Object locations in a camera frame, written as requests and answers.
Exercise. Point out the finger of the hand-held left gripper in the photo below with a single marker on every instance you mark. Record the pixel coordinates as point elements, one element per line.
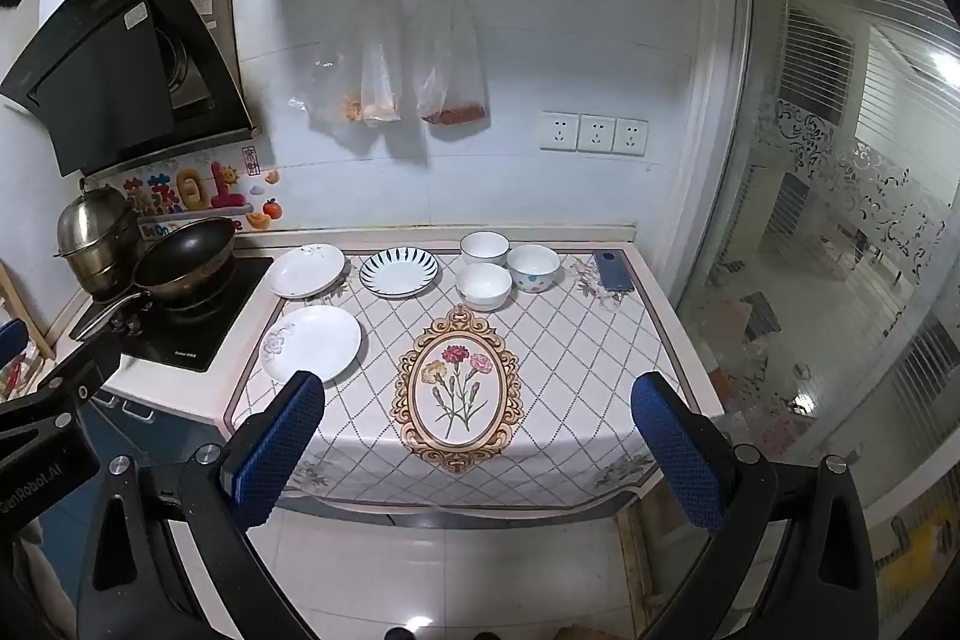
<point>82,366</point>
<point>11,344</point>

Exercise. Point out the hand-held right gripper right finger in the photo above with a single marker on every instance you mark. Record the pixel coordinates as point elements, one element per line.
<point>679,452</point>

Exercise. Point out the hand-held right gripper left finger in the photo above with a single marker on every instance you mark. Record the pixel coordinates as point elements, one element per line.
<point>274,452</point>

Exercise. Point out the white plate grey flower print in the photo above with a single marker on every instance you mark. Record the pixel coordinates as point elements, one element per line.
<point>315,340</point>

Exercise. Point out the white plate small dark print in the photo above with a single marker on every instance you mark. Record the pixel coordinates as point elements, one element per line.
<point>304,272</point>

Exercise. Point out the white plate blue stripe pattern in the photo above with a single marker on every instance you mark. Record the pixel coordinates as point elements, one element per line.
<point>397,274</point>

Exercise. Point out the white bowl coloured dots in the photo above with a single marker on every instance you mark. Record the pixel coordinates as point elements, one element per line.
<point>534,269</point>

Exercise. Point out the white bowl dark rim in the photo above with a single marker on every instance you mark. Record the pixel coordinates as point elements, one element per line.
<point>484,246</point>
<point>484,286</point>

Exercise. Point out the wooden board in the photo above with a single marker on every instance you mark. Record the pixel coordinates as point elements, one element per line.
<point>26,310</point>

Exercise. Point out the blue base cabinet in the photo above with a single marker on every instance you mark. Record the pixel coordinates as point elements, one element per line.
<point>172,430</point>

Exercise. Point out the stainless steel steamer pot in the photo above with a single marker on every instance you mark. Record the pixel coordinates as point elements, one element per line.
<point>94,227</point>

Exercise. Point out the black induction cooktop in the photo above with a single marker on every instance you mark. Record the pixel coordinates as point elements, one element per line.
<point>217,325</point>

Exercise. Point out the diamond pattern floral tablecloth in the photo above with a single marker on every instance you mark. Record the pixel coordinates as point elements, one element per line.
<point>547,370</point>

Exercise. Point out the frosted pattern glass door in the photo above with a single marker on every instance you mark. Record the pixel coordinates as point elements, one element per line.
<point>825,235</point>

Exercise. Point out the black range hood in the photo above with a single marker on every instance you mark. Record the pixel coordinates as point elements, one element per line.
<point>112,70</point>

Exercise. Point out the crumpled clear plastic bag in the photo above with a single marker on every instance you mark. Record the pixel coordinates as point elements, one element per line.
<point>326,93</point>

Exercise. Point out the clear plastic bag orange contents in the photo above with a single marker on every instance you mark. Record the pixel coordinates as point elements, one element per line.
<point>381,78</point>

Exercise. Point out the clear plastic bag red contents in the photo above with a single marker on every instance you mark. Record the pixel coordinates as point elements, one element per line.
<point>454,85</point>

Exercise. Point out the colourful wall stickers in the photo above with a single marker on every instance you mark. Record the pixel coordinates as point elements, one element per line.
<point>195,190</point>

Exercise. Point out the white wall socket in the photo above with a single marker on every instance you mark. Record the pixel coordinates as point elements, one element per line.
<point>630,136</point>
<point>559,132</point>
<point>596,134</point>

